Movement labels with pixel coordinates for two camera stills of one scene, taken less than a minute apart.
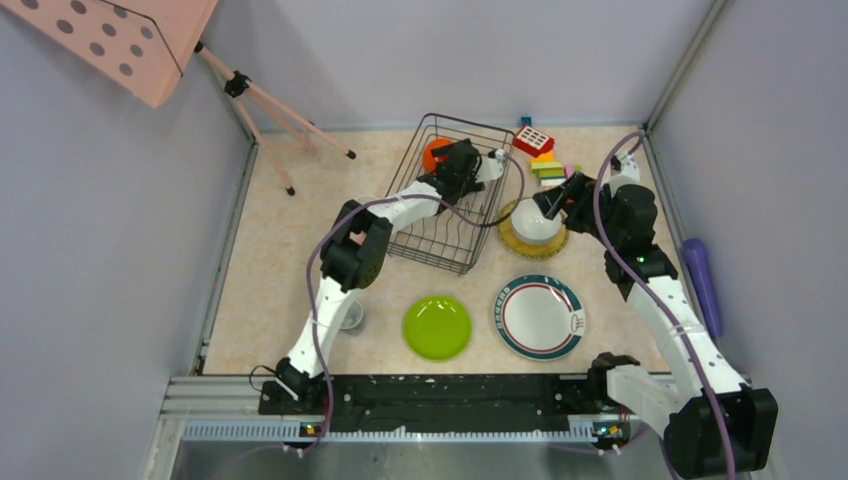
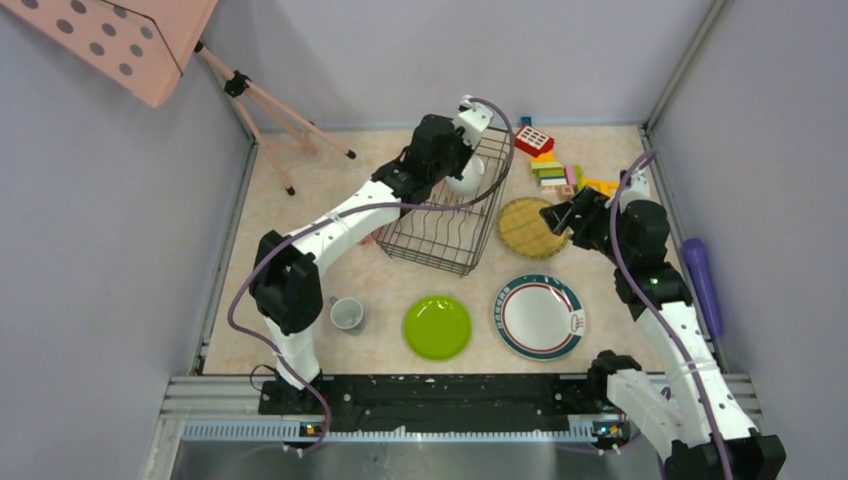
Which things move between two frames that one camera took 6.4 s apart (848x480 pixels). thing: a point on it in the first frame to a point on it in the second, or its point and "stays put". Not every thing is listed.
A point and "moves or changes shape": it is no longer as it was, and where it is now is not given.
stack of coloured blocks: x=550 y=173 stays put
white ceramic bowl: x=531 y=226 moves or changes shape
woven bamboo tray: x=521 y=248 stays put
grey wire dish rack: x=450 y=241 stays put
